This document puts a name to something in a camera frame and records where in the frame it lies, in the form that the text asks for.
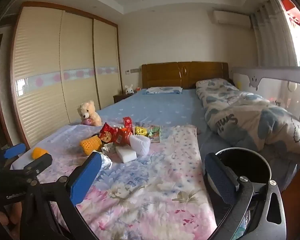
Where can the pink floral blanket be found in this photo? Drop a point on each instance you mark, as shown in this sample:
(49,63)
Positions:
(145,192)

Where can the beige teddy bear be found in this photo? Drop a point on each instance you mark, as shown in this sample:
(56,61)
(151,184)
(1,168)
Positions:
(86,110)

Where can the yellow snack packet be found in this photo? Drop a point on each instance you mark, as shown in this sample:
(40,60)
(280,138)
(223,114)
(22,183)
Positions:
(140,131)

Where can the silver foil wrapper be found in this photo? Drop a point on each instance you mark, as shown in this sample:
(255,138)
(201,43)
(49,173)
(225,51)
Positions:
(108,148)
(106,162)

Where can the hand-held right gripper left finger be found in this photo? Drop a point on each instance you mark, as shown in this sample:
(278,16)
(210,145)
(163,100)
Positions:
(85,177)

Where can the wooden headboard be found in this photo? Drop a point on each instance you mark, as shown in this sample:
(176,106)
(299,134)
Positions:
(160,76)

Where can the blue and white quilt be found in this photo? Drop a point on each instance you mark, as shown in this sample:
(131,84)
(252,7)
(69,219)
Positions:
(240,110)

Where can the person's left hand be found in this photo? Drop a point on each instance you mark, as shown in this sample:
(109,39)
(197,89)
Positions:
(15,216)

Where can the white foam block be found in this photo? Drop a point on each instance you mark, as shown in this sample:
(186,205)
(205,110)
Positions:
(126,153)

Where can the green milk carton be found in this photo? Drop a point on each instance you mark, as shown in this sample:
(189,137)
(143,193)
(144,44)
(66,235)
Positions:
(153,133)

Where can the bed with blue sheet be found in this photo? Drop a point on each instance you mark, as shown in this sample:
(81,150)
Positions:
(160,107)

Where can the grey wall panel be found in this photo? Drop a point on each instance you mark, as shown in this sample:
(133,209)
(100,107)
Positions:
(136,70)

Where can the blue patterned pillow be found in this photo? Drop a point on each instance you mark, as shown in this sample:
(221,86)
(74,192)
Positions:
(162,90)

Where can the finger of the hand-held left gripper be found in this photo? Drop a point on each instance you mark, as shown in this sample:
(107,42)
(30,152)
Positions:
(13,151)
(38,163)

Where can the grey bed guard rail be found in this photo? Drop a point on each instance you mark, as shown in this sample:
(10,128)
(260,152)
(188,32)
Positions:
(270,85)

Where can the white air conditioner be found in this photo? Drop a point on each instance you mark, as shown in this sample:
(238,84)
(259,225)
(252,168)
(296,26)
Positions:
(231,18)

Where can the beige slatted wardrobe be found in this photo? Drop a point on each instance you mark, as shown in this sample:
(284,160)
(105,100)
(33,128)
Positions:
(40,55)

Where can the red milk carton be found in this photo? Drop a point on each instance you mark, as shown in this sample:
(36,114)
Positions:
(127,123)

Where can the round black trash bin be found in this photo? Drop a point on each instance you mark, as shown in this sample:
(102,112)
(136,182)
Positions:
(250,162)

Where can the red hanging decoration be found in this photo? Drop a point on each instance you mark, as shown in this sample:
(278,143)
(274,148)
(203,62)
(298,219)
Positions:
(293,10)

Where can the dark wooden nightstand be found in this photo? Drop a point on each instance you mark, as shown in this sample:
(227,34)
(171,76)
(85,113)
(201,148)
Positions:
(120,97)

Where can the green patterned floor mat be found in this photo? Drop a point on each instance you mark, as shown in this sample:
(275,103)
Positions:
(243,221)

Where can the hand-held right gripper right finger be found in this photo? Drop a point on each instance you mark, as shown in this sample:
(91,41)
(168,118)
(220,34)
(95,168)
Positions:
(220,177)

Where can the white bunny plush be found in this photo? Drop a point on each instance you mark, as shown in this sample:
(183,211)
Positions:
(129,89)

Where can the grey dotted curtain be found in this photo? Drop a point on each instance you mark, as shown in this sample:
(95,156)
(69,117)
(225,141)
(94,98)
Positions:
(272,35)

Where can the red snack packet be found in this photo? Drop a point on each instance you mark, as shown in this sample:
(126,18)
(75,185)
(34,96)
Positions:
(107,133)
(122,137)

